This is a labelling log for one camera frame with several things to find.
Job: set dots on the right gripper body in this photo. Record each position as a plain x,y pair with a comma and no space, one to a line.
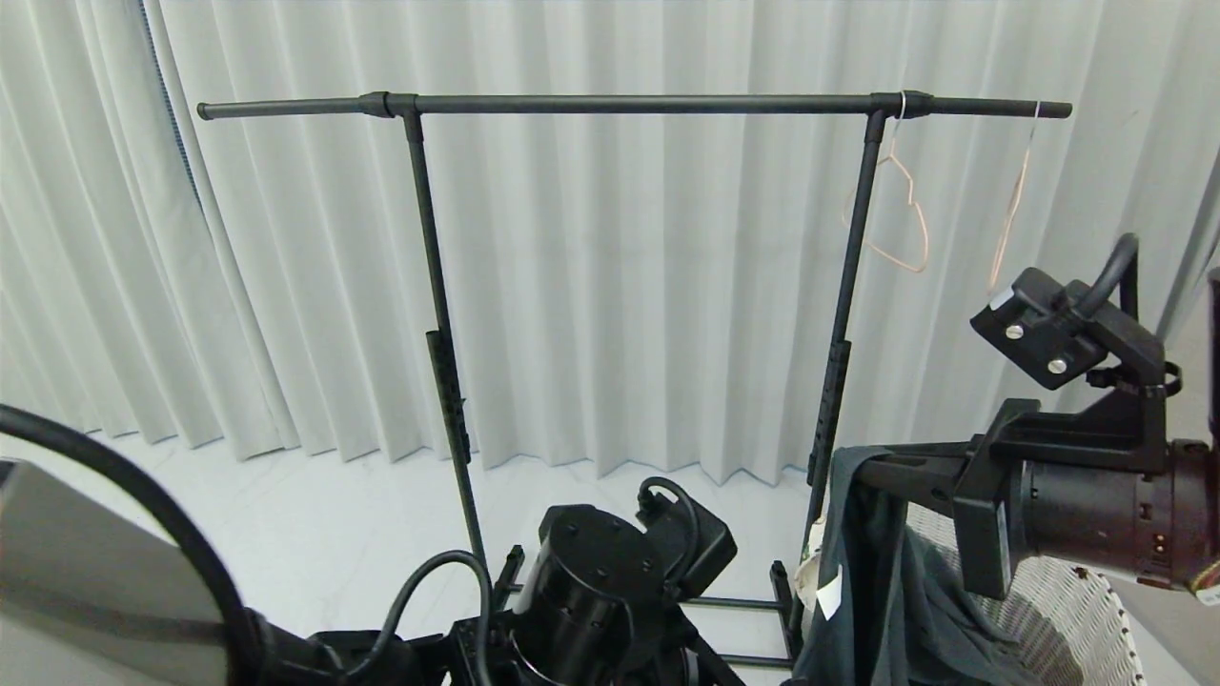
1087,519

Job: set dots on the dark grey garment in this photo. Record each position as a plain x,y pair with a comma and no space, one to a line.
877,591

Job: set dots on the pink clothes hanger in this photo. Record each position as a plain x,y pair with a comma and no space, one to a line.
993,276
925,252

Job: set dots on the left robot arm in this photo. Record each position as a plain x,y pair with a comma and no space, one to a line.
95,572

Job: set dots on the white laundry basket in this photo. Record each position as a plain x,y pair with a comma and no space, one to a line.
1067,619

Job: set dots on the black clothes rack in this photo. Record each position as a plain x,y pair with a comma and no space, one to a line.
620,103

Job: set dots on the beige partition panel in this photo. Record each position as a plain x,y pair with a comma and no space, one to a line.
1172,648

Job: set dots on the white curtain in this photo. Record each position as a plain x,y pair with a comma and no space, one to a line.
620,286

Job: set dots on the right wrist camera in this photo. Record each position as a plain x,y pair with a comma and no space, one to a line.
1039,329

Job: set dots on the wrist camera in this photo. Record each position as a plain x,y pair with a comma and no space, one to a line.
705,553
1039,329

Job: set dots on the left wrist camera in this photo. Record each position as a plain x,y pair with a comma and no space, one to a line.
705,553

